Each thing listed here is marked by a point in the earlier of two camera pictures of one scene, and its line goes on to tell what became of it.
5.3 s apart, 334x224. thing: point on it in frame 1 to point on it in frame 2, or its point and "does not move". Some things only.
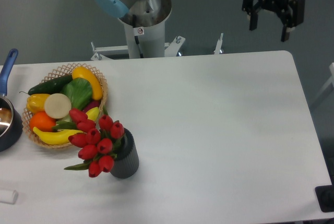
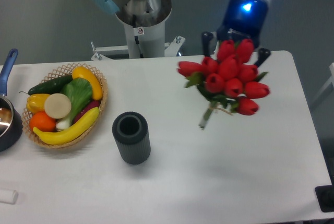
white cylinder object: [8, 196] does not move
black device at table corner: [325, 197] does not move
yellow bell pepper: [36, 103] does not move
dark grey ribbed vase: [126, 164] to [131, 131]
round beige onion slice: [57, 106] does not move
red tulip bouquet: [97, 146] to [228, 82]
